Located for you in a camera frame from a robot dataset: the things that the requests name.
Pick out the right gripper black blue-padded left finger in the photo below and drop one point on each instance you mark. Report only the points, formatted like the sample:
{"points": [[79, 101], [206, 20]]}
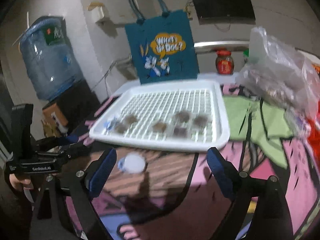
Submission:
{"points": [[51, 218]]}

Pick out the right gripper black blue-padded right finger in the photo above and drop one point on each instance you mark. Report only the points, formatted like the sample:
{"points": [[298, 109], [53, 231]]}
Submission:
{"points": [[271, 219]]}

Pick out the small white round container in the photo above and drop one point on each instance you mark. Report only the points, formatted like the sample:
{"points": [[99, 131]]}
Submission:
{"points": [[132, 163]]}

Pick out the brown snack cube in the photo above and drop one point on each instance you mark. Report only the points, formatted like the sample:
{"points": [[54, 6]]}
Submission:
{"points": [[120, 128], [180, 132], [200, 121], [182, 116], [159, 127], [130, 119]]}

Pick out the person's left hand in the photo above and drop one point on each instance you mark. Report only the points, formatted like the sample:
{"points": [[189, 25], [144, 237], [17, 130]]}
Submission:
{"points": [[20, 182]]}

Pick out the brown box with sockets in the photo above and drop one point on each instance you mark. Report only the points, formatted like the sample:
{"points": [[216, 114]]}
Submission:
{"points": [[55, 116]]}

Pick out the black water dispenser cabinet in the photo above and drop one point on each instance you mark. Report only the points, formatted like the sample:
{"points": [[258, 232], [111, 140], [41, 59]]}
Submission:
{"points": [[76, 103]]}

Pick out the cartoon print bedsheet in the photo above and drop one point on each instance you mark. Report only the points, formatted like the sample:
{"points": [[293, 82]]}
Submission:
{"points": [[177, 196]]}

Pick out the blue water jug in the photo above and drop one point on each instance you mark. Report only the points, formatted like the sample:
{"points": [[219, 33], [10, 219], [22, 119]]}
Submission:
{"points": [[49, 60]]}

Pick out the red plastic bag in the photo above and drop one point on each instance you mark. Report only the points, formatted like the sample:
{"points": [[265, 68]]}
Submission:
{"points": [[315, 134]]}

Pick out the white perforated plastic tray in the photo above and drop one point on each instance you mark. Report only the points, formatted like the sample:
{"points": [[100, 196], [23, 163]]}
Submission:
{"points": [[159, 102]]}

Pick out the clear plastic bag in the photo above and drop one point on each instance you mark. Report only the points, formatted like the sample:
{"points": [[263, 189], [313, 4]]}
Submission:
{"points": [[280, 74]]}

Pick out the teal cartoon tote bag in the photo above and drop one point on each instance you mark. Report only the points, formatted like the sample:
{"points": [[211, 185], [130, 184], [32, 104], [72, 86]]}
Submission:
{"points": [[171, 26]]}

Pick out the red-lidded glass jar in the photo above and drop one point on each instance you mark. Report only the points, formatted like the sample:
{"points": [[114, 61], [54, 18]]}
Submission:
{"points": [[224, 62]]}

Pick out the green white carton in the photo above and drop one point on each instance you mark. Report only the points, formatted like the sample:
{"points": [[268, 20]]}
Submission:
{"points": [[246, 54]]}

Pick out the steel bed rail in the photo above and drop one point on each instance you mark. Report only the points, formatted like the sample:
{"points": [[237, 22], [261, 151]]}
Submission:
{"points": [[220, 45]]}

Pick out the white wall junction box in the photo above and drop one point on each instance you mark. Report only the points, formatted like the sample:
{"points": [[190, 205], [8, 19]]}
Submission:
{"points": [[98, 12]]}

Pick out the black wall monitor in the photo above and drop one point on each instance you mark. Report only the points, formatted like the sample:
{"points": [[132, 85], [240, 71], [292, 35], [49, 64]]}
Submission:
{"points": [[224, 11]]}

